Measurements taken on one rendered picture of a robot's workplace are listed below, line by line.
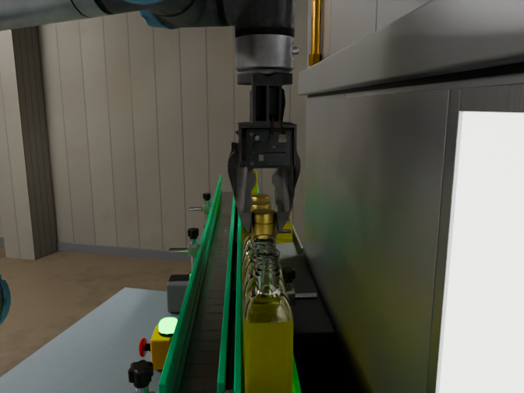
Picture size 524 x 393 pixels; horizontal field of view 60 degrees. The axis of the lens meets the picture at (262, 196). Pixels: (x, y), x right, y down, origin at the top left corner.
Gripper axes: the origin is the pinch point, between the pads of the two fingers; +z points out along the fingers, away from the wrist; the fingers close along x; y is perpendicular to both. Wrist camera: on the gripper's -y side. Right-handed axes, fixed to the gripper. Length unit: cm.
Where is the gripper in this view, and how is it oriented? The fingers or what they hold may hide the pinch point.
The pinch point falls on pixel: (263, 221)
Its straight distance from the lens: 64.3
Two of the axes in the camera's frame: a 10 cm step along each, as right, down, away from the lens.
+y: 0.6, 1.9, -9.8
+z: 0.0, 9.8, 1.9
